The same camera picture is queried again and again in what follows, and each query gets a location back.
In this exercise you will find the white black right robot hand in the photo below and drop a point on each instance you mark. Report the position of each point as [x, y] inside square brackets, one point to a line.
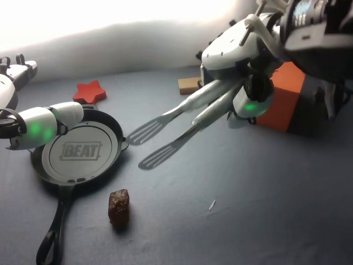
[229, 49]

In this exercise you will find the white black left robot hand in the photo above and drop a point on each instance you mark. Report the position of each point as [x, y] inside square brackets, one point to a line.
[38, 124]

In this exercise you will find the brown toy meat chunk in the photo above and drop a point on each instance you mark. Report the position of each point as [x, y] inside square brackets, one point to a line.
[119, 205]

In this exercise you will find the black frying pan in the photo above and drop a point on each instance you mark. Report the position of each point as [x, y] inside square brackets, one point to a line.
[82, 154]

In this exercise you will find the wooden block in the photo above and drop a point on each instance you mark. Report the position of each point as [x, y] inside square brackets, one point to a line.
[188, 86]

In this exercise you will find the red star block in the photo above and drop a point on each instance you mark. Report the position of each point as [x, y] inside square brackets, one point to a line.
[90, 92]

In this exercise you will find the orange box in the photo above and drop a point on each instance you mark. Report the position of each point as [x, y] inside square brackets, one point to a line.
[281, 105]

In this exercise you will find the grey table cloth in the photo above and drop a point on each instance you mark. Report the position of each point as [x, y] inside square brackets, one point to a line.
[248, 193]

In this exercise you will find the small white scrap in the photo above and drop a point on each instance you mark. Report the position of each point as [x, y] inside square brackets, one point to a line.
[212, 205]

